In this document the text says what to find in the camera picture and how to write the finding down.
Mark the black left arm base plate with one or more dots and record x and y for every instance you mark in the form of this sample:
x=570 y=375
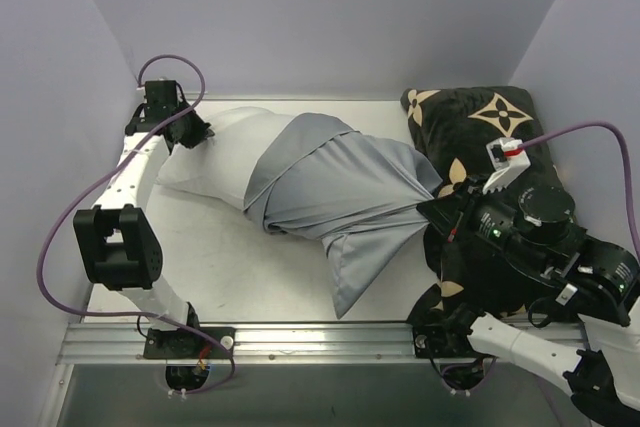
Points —
x=178 y=344

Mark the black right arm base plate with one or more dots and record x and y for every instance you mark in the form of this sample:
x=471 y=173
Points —
x=433 y=341

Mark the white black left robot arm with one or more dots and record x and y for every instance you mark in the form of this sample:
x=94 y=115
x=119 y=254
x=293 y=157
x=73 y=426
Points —
x=118 y=246

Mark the black floral pattern cushion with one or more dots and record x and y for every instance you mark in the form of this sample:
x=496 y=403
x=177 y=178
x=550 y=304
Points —
x=473 y=132

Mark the aluminium front rail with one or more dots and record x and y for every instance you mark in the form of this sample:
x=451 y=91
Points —
x=254 y=344

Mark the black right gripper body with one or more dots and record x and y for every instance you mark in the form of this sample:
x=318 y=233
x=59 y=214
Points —
x=451 y=217

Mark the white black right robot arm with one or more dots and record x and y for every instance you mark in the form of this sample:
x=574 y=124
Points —
x=595 y=360

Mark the white pillow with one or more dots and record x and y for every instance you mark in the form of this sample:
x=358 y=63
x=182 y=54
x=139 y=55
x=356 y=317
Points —
x=221 y=166

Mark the grey pillowcase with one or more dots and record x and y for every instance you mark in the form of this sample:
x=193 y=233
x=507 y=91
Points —
x=357 y=194

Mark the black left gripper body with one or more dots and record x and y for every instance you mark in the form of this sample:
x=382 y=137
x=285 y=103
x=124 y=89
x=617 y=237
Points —
x=189 y=128

